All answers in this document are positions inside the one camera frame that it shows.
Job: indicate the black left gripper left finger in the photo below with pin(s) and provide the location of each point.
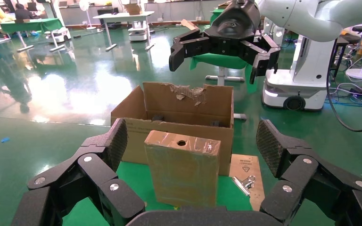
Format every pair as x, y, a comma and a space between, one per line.
103, 174

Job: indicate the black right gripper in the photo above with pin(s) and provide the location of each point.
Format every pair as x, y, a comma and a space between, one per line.
235, 21

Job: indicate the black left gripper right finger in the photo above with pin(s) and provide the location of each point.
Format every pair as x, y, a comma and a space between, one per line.
302, 174

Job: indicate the small taped cardboard box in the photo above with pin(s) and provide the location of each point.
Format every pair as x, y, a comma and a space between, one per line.
184, 174

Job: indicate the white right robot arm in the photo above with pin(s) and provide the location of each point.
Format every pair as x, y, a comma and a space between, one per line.
293, 15

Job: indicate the tan cardboard strip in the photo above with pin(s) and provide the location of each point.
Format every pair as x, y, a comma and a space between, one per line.
188, 25

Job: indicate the large open cardboard carton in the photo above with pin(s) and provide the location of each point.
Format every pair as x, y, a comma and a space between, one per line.
137, 146

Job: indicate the brown printed cardboard sheet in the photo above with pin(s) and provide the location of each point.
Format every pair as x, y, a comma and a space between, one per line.
246, 165

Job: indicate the green cloth covered table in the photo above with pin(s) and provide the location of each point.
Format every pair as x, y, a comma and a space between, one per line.
221, 60
31, 25

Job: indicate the silver binder clip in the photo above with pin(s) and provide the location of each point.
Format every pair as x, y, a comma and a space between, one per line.
243, 184

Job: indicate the black foam insert block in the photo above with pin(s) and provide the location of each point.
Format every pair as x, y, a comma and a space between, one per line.
158, 118

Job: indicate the white wheeled robot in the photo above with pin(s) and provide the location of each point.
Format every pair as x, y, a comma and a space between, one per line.
138, 31
309, 68
59, 34

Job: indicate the small blue scrap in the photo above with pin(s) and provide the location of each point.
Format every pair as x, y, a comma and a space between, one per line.
5, 140

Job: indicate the white office table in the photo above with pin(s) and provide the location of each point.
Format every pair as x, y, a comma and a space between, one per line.
121, 15

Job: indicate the black round stool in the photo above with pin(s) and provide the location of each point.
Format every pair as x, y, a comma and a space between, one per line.
360, 29
351, 39

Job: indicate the seated person in black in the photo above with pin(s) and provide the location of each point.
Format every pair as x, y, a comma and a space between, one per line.
22, 13

